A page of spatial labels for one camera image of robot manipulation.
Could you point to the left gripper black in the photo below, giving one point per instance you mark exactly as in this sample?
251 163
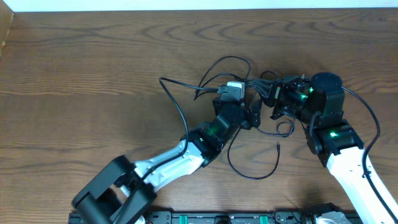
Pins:
254 116

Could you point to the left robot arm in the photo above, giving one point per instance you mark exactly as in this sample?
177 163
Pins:
123 190

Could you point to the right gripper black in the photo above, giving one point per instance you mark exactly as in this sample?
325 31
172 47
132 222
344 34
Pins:
278 101

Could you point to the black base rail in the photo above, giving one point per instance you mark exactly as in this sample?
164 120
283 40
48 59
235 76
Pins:
167 217

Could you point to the cardboard box edge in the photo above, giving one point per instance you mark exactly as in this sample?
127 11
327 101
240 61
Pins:
6 17

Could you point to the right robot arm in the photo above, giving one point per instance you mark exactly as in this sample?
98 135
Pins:
318 103

